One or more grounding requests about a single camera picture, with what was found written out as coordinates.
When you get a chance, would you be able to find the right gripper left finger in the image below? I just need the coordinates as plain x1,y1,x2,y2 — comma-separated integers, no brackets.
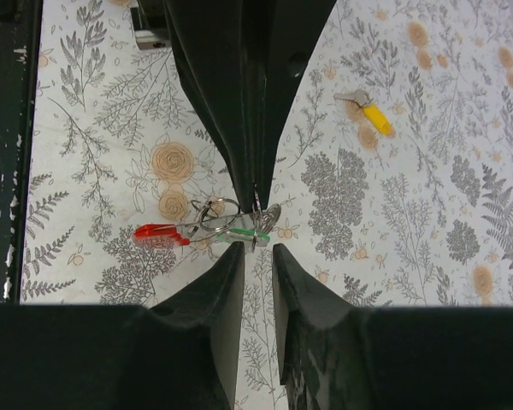
0,242,245,409

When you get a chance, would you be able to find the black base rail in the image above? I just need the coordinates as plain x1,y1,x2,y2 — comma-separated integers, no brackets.
0,1,43,303

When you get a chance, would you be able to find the keyring with red tag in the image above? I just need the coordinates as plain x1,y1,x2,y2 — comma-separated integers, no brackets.
132,187,283,249

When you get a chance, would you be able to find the left key with yellow tag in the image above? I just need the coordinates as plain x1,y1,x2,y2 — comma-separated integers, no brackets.
333,89,392,135

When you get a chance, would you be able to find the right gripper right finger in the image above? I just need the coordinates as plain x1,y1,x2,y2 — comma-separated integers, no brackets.
272,244,513,409

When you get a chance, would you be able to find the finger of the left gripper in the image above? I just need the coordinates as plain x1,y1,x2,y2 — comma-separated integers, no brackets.
254,0,335,203
163,1,254,209

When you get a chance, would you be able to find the floral mat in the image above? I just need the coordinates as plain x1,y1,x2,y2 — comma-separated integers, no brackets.
20,1,513,409

